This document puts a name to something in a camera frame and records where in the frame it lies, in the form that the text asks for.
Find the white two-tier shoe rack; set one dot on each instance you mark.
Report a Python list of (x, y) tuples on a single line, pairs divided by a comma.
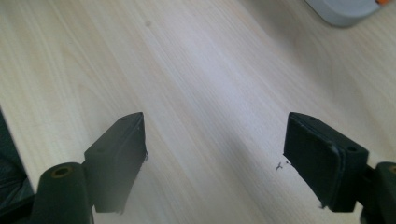
[(345, 11)]

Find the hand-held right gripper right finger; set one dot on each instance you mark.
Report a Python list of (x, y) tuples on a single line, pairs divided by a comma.
[(323, 161)]

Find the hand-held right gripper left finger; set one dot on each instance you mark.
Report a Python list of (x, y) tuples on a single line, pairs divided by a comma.
[(120, 161)]

